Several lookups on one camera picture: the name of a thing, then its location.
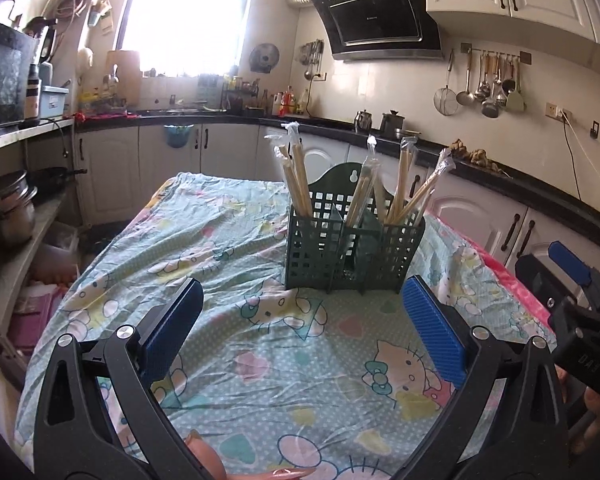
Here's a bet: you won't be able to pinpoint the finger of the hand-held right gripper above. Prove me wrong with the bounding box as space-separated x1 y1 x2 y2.
549 241 600 312
515 255 599 322

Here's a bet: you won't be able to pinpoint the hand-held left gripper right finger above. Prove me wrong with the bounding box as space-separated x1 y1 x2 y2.
400 275 571 480

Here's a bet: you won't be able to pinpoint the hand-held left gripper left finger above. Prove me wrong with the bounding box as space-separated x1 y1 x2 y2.
32 277 216 480

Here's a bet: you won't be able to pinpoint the green plastic utensil holder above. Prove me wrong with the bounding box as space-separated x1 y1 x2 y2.
285 162 427 295

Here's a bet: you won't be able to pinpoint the group of bamboo chopsticks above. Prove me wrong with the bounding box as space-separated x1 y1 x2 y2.
264 121 455 228

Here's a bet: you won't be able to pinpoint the person's right hand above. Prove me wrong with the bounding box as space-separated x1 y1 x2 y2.
570 387 600 457

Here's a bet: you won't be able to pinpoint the person's left hand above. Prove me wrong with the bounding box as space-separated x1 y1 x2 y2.
185 430 326 480

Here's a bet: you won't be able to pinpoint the pink blanket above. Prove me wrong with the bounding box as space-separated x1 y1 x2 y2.
472 242 558 326

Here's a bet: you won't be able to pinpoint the black kitchen countertop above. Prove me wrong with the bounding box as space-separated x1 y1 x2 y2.
75 110 600 246

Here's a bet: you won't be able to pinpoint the cartoon cat printed cloth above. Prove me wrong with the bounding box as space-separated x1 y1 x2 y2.
15 172 556 480

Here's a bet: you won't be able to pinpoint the purple box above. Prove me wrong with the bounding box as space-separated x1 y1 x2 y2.
7 292 66 356

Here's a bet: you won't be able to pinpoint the ginger roots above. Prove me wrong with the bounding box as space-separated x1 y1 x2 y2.
447 140 508 177

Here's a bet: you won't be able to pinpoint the pale green spatula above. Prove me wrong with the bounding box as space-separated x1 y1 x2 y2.
505 62 527 112

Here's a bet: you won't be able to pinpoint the white base cabinets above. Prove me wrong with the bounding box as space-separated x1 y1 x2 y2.
75 122 600 321

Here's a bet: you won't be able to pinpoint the blue hanging basket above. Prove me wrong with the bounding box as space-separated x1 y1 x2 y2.
164 124 195 149

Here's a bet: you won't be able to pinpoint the steel ladle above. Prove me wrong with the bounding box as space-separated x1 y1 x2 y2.
456 52 477 107

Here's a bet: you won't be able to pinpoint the black frying pan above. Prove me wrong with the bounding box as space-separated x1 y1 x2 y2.
27 166 88 193

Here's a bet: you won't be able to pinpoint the stack of steel pots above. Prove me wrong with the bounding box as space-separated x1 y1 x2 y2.
0 170 38 248

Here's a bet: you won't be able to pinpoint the steel pot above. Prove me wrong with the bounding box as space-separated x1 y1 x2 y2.
379 110 406 137

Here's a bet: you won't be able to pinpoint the black spice rack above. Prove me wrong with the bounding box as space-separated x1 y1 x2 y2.
222 74 261 113

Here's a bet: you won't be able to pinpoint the metal shelf rack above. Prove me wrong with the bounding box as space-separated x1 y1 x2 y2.
0 117 81 391

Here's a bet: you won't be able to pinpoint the row of condiment bottles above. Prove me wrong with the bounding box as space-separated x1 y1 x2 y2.
260 86 312 117

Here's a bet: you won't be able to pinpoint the blue plastic box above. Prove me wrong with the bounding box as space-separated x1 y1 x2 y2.
39 86 71 118

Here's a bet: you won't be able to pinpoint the wooden cutting board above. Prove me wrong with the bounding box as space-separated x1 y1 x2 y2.
104 50 142 107

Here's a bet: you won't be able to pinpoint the dark bottle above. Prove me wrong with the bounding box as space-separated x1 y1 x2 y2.
25 64 42 121

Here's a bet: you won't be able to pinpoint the small hanging kitchen tools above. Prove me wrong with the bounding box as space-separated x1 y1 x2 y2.
299 39 326 81

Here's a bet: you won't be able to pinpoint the black microwave oven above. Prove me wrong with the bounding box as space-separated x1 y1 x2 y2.
0 19 40 133

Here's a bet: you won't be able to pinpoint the black range hood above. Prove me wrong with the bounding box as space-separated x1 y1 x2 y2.
307 0 446 63

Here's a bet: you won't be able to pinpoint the kitchen window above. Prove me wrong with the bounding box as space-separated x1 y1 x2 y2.
111 0 258 80

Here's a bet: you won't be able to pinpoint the black electric kettle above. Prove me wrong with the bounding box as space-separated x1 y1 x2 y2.
24 16 58 66

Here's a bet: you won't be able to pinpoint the wall socket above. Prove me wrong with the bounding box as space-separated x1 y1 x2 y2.
545 102 573 123

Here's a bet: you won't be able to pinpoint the wall utensil rail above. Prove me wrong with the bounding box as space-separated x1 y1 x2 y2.
460 42 532 66

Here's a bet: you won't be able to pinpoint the small wall fan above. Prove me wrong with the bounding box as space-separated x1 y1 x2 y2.
249 42 281 73

